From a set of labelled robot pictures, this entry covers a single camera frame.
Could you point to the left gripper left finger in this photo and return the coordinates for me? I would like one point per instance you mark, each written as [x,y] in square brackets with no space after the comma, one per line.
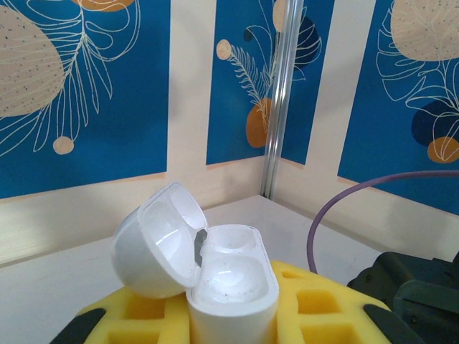
[136,322]

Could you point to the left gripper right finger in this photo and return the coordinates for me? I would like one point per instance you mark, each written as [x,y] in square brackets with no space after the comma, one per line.
[322,315]

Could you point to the white earbud charging case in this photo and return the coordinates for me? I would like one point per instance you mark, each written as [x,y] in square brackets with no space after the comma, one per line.
[233,315]

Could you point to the aluminium frame post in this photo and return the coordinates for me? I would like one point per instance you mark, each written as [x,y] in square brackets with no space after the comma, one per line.
[281,107]

